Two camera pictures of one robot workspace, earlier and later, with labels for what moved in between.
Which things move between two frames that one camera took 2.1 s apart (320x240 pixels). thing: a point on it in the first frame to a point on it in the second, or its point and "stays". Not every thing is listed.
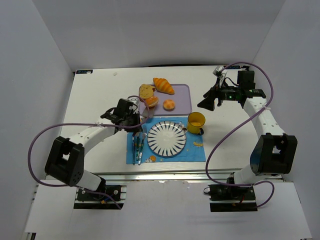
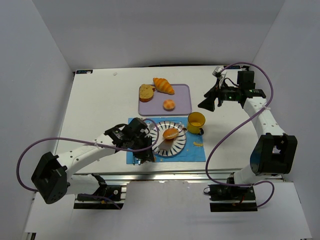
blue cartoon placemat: x=193 y=153 stays
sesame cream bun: x=151 y=101 to x=170 y=133
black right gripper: x=216 y=95 stays
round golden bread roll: x=168 y=105 stays
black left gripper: x=136 y=121 to x=142 y=152
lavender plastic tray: x=182 y=98 stays
